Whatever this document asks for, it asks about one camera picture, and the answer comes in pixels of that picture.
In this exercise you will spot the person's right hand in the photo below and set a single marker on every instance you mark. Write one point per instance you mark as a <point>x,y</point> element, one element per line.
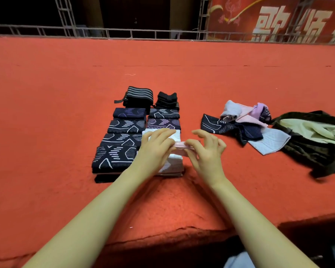
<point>207,162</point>

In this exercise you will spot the person's left hand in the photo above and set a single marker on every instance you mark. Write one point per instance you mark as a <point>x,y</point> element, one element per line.
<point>153,153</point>

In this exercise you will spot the single pale pink sock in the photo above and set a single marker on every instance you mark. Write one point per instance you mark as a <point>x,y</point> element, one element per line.
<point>181,145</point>

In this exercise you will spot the single black purple-lined sock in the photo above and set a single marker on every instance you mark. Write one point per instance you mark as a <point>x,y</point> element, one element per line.
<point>163,124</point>

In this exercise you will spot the single black white-patterned sock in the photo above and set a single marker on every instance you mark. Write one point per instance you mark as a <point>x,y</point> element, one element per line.
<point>213,124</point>
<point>118,140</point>
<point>126,126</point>

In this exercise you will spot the single black grey-striped sock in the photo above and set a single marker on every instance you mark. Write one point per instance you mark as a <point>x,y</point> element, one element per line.
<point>164,114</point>

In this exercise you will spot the single black white-lined sock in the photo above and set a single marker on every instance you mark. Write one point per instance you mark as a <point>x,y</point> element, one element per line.
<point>113,159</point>

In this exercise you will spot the single navy blue-lined sock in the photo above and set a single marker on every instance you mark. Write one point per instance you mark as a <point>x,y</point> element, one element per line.
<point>129,113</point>

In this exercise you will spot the single navy purple-cuffed sock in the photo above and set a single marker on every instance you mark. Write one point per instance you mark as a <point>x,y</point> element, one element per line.
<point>107,177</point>

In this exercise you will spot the person's left forearm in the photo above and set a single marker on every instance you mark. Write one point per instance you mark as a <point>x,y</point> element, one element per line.
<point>81,229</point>

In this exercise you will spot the person's right forearm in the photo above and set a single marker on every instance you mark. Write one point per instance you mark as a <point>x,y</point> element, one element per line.
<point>268,229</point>

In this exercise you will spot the person's pale blue clothing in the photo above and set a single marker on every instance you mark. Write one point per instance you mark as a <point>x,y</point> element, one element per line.
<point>239,260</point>

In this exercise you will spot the single navy striped sock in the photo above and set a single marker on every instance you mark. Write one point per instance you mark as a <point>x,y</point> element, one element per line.
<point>250,132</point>

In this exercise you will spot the heap of dark patterned socks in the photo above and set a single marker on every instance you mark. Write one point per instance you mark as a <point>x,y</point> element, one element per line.
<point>240,110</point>

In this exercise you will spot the dark brown door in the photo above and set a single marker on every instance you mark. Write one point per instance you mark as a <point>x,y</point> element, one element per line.
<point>135,12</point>

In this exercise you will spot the red banner with white print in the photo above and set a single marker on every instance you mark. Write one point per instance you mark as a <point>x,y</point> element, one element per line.
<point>234,19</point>

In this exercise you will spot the grey metal truss tower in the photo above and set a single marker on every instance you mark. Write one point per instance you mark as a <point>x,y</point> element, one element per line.
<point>203,16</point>
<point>66,16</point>

